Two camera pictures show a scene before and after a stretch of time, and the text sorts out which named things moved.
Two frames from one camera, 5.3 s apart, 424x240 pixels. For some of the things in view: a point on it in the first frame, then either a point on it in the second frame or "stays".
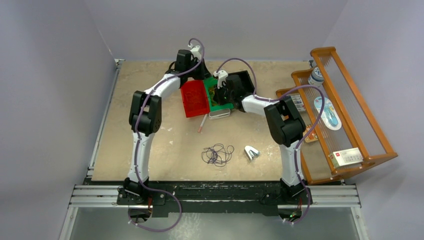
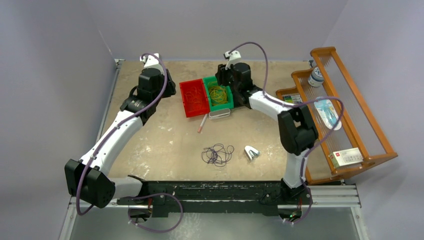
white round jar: (316, 77) stays
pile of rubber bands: (217, 154) stays
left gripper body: (198, 73) → (168, 91)
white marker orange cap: (202, 123) stays
